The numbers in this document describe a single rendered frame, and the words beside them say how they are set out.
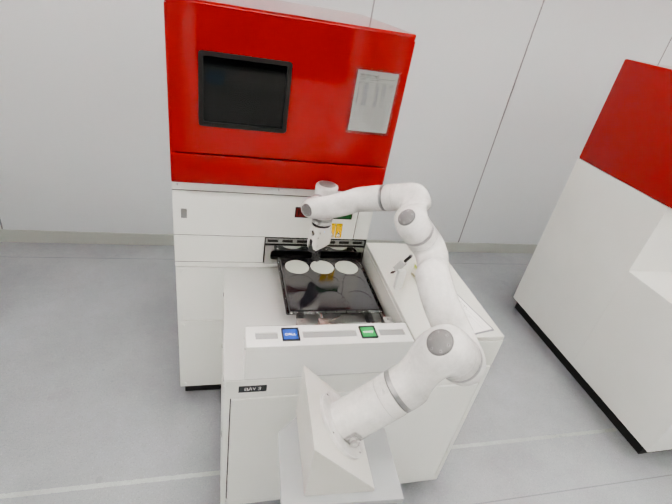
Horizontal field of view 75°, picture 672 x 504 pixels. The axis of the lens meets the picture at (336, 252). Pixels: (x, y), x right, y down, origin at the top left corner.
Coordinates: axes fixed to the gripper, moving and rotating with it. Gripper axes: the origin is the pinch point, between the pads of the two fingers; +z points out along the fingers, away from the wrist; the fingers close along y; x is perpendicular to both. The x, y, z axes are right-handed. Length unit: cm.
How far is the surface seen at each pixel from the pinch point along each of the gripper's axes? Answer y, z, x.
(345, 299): -4.8, 8.0, -20.0
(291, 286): -14.3, 8.0, -0.5
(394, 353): -17, 7, -49
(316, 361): -36.8, 9.3, -31.6
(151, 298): 3, 98, 125
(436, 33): 184, -76, 56
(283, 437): -60, 16, -40
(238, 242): -13.2, 3.4, 30.8
